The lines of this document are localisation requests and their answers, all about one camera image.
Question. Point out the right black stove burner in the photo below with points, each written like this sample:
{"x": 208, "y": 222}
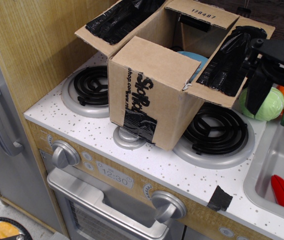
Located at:
{"x": 216, "y": 138}

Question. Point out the right silver oven knob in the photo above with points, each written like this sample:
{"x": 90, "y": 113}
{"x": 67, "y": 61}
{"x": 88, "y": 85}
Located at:
{"x": 167, "y": 206}

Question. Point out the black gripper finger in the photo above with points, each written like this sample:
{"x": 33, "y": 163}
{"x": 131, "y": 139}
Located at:
{"x": 257, "y": 91}

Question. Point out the oven clock display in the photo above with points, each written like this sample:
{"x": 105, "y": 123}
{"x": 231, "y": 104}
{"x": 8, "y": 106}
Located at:
{"x": 115, "y": 175}

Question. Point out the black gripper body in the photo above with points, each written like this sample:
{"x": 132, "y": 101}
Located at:
{"x": 266, "y": 55}

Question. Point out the small silver centre disc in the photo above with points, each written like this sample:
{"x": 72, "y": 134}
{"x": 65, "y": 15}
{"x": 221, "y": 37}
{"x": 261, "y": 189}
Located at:
{"x": 126, "y": 140}

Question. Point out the black stove burner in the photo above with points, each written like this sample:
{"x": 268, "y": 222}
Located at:
{"x": 85, "y": 92}
{"x": 216, "y": 138}

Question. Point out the silver toy sink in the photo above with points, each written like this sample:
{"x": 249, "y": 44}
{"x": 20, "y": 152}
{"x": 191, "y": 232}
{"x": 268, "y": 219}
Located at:
{"x": 268, "y": 160}

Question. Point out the green toy cabbage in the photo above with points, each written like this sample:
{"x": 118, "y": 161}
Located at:
{"x": 270, "y": 109}

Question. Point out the silver oven knob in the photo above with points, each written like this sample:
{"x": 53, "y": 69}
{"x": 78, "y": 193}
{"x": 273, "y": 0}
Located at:
{"x": 167, "y": 206}
{"x": 64, "y": 155}

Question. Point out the orange object with black cable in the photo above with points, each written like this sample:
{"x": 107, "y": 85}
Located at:
{"x": 13, "y": 230}

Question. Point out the brown cardboard box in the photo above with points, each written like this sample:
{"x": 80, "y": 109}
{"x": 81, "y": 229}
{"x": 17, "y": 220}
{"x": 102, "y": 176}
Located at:
{"x": 153, "y": 91}

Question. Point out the left silver oven knob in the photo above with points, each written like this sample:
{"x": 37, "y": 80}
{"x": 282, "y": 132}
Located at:
{"x": 64, "y": 155}

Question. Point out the left black stove burner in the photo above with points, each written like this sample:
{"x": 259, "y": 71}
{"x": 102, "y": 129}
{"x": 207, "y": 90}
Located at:
{"x": 85, "y": 92}

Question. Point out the black tape piece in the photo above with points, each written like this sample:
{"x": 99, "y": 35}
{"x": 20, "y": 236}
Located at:
{"x": 220, "y": 200}

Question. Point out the silver oven door handle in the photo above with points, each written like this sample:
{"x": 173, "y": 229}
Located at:
{"x": 95, "y": 211}

